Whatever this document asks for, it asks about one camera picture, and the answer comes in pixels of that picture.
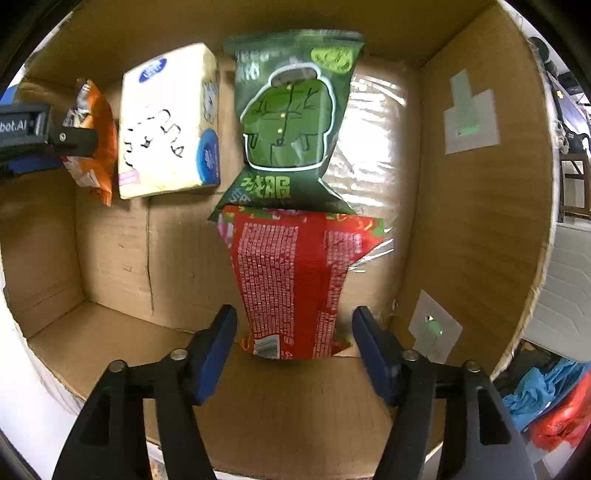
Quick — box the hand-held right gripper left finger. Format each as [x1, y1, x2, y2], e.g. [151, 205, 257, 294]
[52, 304, 238, 480]

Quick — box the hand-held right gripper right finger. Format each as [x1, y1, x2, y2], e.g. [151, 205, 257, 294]
[352, 305, 537, 480]

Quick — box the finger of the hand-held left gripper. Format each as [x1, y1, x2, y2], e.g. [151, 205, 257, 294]
[48, 127, 99, 158]

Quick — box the orange snack bag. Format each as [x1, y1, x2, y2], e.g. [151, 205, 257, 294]
[60, 78, 118, 207]

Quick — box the white tissue pack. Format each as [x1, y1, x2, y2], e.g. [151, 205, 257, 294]
[118, 43, 221, 200]

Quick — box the red snack bag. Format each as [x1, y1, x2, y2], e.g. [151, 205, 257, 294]
[217, 206, 386, 361]

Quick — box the cardboard box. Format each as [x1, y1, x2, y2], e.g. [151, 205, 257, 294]
[0, 0, 557, 478]

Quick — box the green snack bag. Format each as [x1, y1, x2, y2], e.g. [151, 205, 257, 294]
[208, 28, 365, 221]

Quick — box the blue cloth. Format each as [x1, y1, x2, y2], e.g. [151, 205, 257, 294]
[501, 357, 591, 432]

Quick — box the red plastic bag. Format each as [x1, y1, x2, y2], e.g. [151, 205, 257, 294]
[529, 378, 591, 452]

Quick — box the wooden chair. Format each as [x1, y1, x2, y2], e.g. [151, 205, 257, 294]
[558, 152, 591, 220]

